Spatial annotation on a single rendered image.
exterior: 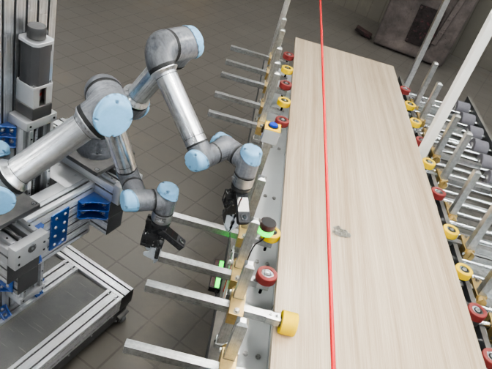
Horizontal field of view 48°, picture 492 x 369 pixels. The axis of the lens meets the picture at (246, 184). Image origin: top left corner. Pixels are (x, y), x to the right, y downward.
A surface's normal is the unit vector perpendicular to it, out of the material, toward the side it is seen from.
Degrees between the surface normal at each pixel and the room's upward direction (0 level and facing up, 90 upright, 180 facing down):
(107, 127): 85
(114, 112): 85
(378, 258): 0
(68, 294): 0
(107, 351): 0
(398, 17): 90
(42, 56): 90
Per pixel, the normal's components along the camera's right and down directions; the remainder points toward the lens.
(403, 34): -0.31, 0.49
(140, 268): 0.26, -0.78
